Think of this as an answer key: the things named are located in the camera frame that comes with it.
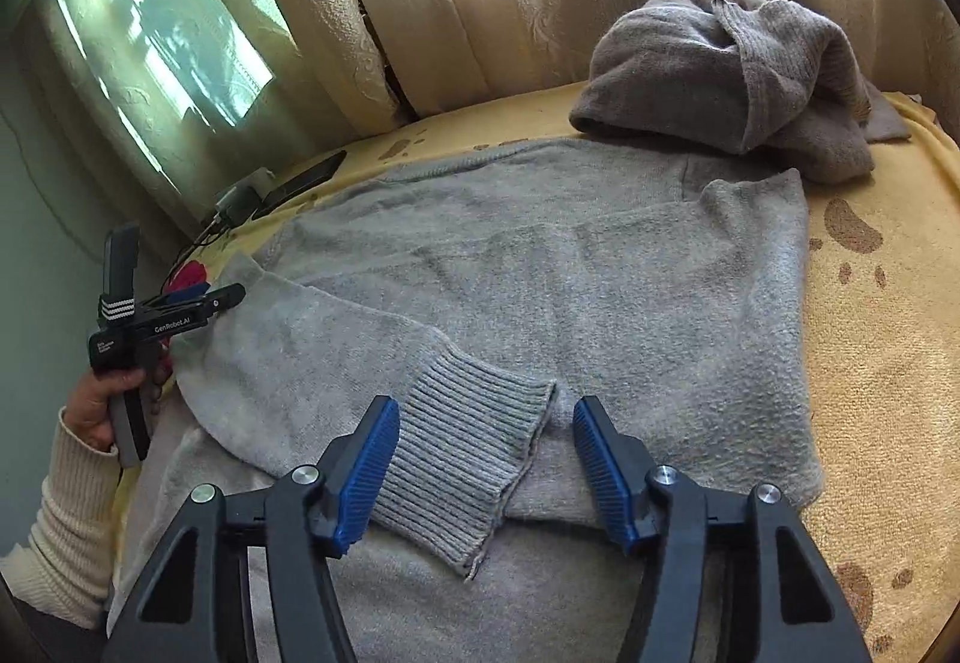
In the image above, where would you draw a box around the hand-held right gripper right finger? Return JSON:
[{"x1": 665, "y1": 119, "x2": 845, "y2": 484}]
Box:
[{"x1": 572, "y1": 397, "x2": 875, "y2": 663}]

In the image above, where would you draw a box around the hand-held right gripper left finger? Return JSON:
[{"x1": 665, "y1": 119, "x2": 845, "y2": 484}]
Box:
[{"x1": 101, "y1": 397, "x2": 401, "y2": 663}]

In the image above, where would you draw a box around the grey beaded knit sweater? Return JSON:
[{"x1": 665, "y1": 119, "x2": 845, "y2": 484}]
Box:
[{"x1": 105, "y1": 138, "x2": 826, "y2": 663}]

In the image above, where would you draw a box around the taupe ribbed knit sweater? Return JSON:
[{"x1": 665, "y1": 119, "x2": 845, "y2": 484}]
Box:
[{"x1": 568, "y1": 0, "x2": 912, "y2": 184}]

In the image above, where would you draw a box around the person's left forearm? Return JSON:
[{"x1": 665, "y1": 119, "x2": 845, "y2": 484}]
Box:
[{"x1": 0, "y1": 408, "x2": 125, "y2": 630}]

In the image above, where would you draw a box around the person's left hand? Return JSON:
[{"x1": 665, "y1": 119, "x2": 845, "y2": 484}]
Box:
[{"x1": 62, "y1": 361, "x2": 173, "y2": 455}]

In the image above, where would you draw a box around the white charger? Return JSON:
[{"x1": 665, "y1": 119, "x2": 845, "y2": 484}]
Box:
[{"x1": 214, "y1": 168, "x2": 278, "y2": 229}]

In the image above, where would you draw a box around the black smartphone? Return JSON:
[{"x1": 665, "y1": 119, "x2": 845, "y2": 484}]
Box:
[{"x1": 262, "y1": 149, "x2": 350, "y2": 214}]

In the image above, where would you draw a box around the yellow paw-print blanket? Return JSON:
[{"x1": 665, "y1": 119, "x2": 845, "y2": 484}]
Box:
[{"x1": 105, "y1": 82, "x2": 960, "y2": 663}]

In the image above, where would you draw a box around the dark cloth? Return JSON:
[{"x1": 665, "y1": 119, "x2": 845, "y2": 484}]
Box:
[{"x1": 0, "y1": 595, "x2": 106, "y2": 663}]

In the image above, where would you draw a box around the black charger cable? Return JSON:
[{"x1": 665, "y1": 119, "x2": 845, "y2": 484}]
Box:
[{"x1": 169, "y1": 219, "x2": 227, "y2": 275}]

